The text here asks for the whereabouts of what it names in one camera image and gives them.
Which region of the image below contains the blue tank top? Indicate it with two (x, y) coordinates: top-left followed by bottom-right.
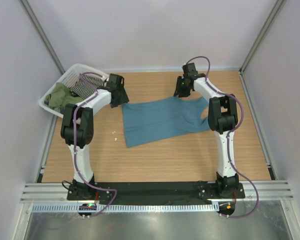
(122, 96), (210, 148)

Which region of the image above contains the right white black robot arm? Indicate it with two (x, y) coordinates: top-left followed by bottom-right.
(173, 62), (239, 198)

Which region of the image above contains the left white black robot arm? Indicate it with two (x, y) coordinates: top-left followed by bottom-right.
(60, 72), (129, 201)

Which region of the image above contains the black white striped tank top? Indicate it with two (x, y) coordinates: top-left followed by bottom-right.
(69, 72), (104, 100)

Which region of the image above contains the green tank top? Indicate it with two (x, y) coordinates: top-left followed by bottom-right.
(43, 82), (83, 114)

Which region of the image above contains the white plastic laundry basket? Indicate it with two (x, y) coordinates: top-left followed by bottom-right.
(39, 63), (111, 118)

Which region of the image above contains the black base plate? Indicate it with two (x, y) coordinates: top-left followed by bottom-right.
(67, 180), (245, 206)

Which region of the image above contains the left aluminium frame post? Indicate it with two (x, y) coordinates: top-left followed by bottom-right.
(18, 0), (65, 75)

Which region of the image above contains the aluminium frame post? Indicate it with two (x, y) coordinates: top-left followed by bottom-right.
(18, 0), (65, 75)
(239, 0), (287, 75)

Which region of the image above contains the right aluminium frame post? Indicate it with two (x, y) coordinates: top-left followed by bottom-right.
(239, 0), (287, 75)

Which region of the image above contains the white slotted cable duct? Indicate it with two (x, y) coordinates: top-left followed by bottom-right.
(32, 202), (219, 213)

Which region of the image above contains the aluminium front rail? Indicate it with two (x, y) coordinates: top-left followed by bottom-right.
(20, 180), (294, 203)

